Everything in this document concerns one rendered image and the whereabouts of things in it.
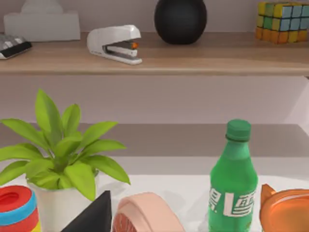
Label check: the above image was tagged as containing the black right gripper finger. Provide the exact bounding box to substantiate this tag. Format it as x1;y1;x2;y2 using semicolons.
60;190;113;232

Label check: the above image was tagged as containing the pink bread roll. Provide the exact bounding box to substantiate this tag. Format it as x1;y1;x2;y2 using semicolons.
112;192;186;232

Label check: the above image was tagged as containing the green plant in white pot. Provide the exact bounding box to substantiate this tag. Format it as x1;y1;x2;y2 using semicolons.
0;88;131;232

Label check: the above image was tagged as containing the stack of coloured rings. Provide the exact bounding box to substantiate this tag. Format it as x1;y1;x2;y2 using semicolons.
0;185;42;232

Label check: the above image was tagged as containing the green bottle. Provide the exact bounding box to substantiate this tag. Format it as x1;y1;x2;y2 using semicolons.
208;119;259;232

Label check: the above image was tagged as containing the white stapler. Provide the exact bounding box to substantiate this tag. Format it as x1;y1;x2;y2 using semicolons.
86;24;143;65

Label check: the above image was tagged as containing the wooden shelf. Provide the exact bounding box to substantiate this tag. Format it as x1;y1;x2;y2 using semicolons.
0;31;309;77

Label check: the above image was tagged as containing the grey and black keyboard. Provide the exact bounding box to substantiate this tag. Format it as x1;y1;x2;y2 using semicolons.
0;33;33;61

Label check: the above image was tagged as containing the orange cup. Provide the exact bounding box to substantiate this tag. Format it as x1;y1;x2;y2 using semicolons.
259;183;309;232

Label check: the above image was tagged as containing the white tissue box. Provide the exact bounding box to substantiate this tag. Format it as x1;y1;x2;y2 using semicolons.
3;0;81;43

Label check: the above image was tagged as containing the black round speaker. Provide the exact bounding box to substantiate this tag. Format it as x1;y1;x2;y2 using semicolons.
154;0;208;45

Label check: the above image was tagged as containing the coloured puzzle cube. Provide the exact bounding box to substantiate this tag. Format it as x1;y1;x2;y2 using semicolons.
255;1;309;45

